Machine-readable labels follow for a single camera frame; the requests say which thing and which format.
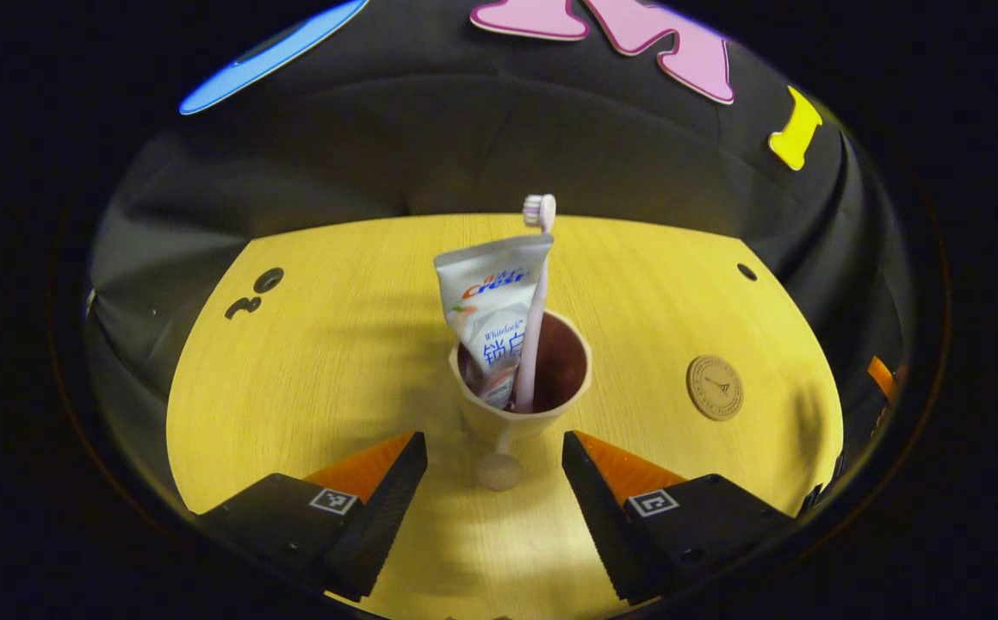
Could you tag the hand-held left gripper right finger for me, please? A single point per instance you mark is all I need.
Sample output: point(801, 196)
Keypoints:
point(606, 525)

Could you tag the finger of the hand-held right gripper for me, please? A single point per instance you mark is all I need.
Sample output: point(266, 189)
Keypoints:
point(883, 379)

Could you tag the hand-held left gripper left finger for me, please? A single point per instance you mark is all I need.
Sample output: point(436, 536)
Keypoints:
point(378, 525)

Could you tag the beige cup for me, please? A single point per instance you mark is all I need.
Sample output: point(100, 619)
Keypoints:
point(507, 422)

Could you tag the round brown coaster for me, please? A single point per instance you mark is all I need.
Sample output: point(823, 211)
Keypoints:
point(715, 387)

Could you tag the pale pink toothbrush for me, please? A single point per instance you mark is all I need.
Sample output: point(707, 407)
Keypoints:
point(535, 327)

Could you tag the white toothpaste tube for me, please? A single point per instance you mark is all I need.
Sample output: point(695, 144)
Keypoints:
point(486, 293)

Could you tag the wooden desktop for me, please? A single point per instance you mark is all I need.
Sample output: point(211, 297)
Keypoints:
point(309, 387)

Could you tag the black backdrop cloth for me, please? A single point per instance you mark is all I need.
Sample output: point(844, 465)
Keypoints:
point(481, 138)

